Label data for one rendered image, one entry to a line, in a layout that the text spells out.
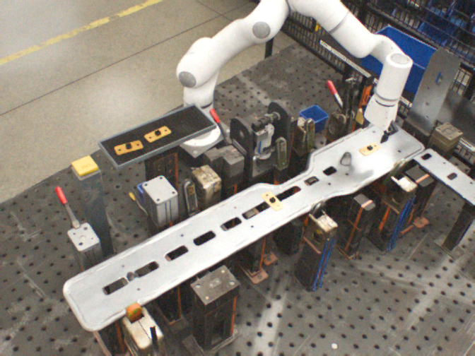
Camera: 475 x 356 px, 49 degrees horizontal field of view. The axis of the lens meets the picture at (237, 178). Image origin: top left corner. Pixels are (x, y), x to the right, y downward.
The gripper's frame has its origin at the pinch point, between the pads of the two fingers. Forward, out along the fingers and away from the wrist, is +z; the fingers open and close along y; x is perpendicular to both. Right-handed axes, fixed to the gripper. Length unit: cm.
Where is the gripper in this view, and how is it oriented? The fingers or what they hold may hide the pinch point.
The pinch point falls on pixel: (374, 133)
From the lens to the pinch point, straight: 196.9
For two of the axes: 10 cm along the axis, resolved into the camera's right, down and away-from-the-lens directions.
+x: 8.0, -4.0, 4.5
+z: -0.7, 6.9, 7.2
